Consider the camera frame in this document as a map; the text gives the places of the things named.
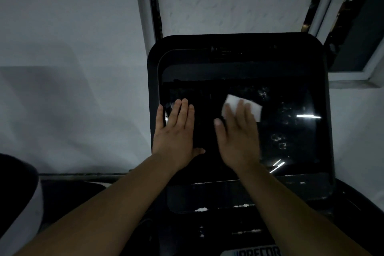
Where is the person's left forearm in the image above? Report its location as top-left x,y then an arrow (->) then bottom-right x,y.
13,152 -> 179,256

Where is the white wet wipe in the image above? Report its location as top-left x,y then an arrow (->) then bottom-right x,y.
221,94 -> 263,122

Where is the white framed window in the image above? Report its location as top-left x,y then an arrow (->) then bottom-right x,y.
132,0 -> 384,89

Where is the person's right forearm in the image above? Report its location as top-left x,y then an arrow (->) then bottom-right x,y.
237,161 -> 372,256

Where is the person's right hand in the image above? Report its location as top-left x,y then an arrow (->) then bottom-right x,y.
213,100 -> 261,175

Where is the person's left hand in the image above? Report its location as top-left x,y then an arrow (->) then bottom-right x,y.
152,98 -> 206,172

